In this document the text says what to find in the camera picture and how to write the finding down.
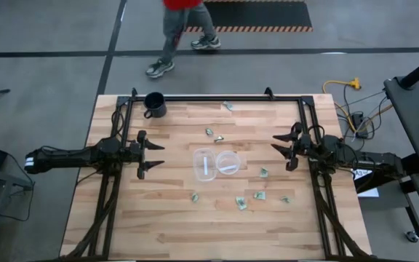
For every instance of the person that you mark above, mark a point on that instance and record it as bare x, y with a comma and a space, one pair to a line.
175, 25

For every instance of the caster wheel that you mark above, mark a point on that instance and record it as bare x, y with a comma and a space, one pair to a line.
411, 236

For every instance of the black side table base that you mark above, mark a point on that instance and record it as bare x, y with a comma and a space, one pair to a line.
418, 214

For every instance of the clear rectangular plastic container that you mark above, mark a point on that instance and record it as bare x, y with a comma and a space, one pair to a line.
198, 165

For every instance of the black side table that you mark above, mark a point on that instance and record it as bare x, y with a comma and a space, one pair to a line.
417, 123

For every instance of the clear round plastic container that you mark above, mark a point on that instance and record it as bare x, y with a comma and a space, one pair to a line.
227, 162

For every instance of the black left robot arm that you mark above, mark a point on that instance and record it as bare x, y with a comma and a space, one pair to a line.
67, 158

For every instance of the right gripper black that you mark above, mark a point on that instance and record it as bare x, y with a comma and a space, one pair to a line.
304, 147

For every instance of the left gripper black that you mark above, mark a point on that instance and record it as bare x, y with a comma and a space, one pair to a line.
141, 153

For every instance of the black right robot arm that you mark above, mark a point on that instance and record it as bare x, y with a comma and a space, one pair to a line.
377, 160

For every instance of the black aluminium table frame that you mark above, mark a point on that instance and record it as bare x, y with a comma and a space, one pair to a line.
213, 98

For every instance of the white paper sheet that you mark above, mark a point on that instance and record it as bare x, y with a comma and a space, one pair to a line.
369, 193

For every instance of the black hazard-striped floor mat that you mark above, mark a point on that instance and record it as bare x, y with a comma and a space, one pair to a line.
260, 14

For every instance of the black mug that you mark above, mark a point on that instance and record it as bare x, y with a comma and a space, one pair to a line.
155, 105

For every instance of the black power strip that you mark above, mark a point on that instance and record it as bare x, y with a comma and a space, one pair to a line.
358, 122

